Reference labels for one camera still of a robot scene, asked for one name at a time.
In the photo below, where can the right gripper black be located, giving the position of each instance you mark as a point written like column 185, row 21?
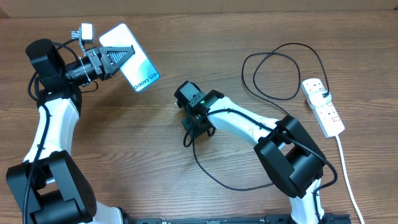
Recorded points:
column 190, row 125

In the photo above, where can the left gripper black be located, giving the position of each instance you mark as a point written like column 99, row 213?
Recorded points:
column 102, row 53

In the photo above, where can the Samsung Galaxy smartphone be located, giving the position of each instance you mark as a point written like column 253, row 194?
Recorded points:
column 138, row 70

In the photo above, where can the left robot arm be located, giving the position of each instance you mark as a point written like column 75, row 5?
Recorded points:
column 48, row 186

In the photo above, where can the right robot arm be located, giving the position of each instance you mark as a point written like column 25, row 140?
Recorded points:
column 291, row 158

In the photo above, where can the white USB charger plug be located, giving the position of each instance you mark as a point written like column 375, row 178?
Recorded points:
column 318, row 98

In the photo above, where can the white power strip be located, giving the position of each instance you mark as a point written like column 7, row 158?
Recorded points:
column 327, row 116

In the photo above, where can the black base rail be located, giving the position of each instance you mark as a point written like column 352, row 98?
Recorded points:
column 242, row 220

